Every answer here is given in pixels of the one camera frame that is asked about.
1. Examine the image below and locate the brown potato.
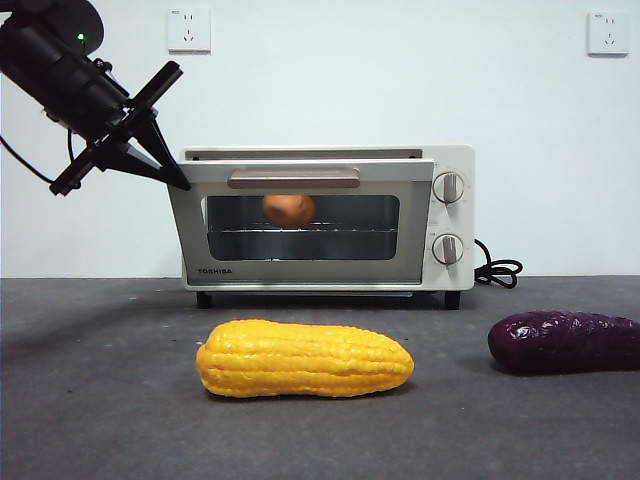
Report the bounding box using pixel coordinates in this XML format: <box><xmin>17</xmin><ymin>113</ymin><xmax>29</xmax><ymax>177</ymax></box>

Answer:
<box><xmin>262</xmin><ymin>193</ymin><xmax>317</xmax><ymax>229</ymax></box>

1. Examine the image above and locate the glass oven door with handle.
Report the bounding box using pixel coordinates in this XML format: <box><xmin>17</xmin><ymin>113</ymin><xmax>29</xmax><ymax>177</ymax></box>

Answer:
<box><xmin>167</xmin><ymin>158</ymin><xmax>436</xmax><ymax>293</ymax></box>

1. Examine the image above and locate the cream oven knob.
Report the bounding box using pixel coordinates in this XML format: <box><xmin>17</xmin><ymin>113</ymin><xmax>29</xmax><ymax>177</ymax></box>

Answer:
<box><xmin>431</xmin><ymin>233</ymin><xmax>466</xmax><ymax>267</ymax></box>
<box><xmin>432</xmin><ymin>171</ymin><xmax>466</xmax><ymax>205</ymax></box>

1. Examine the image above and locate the cream Toshiba toaster oven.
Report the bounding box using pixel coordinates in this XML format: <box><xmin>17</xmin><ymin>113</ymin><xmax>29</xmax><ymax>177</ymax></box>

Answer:
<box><xmin>180</xmin><ymin>145</ymin><xmax>476</xmax><ymax>311</ymax></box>

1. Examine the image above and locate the purple sweet potato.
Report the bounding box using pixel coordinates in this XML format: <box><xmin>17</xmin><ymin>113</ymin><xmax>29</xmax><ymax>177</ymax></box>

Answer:
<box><xmin>487</xmin><ymin>310</ymin><xmax>640</xmax><ymax>376</ymax></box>

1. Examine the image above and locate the yellow corn cob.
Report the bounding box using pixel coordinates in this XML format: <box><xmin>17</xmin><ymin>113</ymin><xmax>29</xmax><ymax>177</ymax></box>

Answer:
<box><xmin>195</xmin><ymin>320</ymin><xmax>416</xmax><ymax>400</ymax></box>

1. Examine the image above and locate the white wall socket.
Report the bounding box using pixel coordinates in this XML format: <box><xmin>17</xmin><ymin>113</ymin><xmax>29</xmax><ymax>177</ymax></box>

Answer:
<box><xmin>586</xmin><ymin>12</ymin><xmax>629</xmax><ymax>58</ymax></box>
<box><xmin>167</xmin><ymin>8</ymin><xmax>212</xmax><ymax>55</ymax></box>

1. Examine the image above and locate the black left wrist camera cable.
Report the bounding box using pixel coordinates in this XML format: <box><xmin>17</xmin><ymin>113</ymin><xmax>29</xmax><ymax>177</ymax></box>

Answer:
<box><xmin>0</xmin><ymin>130</ymin><xmax>77</xmax><ymax>185</ymax></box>

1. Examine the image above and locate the metal wire oven rack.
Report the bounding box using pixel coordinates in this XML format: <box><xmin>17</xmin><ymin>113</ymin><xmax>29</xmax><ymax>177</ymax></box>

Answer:
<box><xmin>206</xmin><ymin>222</ymin><xmax>400</xmax><ymax>237</ymax></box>

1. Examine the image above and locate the black oven power cable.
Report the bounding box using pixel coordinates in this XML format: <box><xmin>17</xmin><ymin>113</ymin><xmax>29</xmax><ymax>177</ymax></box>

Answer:
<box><xmin>472</xmin><ymin>238</ymin><xmax>524</xmax><ymax>291</ymax></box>

